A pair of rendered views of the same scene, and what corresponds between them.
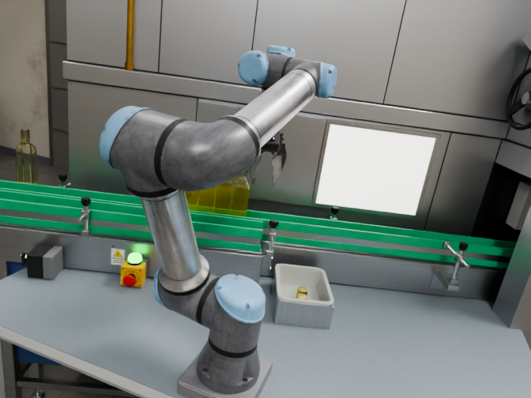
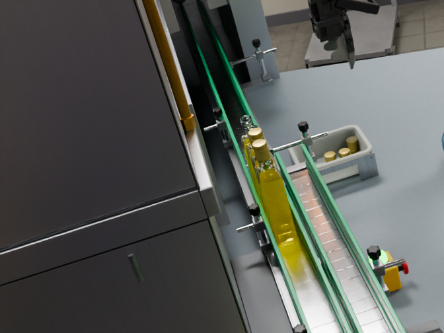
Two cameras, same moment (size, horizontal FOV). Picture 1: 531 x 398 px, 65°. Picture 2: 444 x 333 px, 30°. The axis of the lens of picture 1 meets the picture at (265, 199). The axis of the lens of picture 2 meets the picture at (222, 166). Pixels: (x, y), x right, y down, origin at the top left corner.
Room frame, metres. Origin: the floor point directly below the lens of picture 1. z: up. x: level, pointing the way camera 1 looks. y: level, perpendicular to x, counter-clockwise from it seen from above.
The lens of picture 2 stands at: (1.40, 1.94, 2.12)
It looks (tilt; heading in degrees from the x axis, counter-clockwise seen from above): 31 degrees down; 273
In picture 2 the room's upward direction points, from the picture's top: 17 degrees counter-clockwise
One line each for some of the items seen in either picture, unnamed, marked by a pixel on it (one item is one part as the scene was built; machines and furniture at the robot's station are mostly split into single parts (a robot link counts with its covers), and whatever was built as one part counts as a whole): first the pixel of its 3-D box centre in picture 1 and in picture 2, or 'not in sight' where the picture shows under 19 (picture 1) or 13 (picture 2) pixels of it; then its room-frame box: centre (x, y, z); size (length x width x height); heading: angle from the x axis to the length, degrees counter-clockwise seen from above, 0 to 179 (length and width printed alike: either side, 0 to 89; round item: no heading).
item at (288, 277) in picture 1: (300, 293); (332, 158); (1.19, -0.16, 0.80); 0.22 x 0.17 x 0.09; 4
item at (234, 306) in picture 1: (235, 309); not in sight; (0.82, 0.03, 0.95); 0.13 x 0.12 x 0.14; 66
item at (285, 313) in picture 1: (299, 290); (323, 164); (1.22, -0.16, 0.79); 0.27 x 0.17 x 0.08; 4
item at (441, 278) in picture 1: (451, 269); (256, 71); (1.32, -0.68, 0.90); 0.17 x 0.05 x 0.23; 4
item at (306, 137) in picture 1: (313, 163); (182, 89); (1.55, -0.16, 1.15); 0.90 x 0.03 x 0.34; 94
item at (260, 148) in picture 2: not in sight; (261, 150); (1.39, 0.26, 1.14); 0.04 x 0.04 x 0.04
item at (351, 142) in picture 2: not in sight; (353, 145); (1.11, -0.21, 0.79); 0.04 x 0.04 x 0.04
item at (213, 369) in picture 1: (231, 352); not in sight; (0.82, 0.03, 0.83); 0.15 x 0.15 x 0.10
